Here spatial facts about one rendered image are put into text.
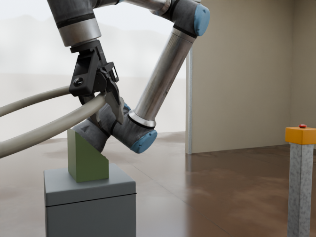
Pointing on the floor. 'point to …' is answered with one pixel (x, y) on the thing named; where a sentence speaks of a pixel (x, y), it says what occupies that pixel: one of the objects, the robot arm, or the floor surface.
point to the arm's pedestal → (90, 205)
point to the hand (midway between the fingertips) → (108, 122)
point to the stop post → (300, 179)
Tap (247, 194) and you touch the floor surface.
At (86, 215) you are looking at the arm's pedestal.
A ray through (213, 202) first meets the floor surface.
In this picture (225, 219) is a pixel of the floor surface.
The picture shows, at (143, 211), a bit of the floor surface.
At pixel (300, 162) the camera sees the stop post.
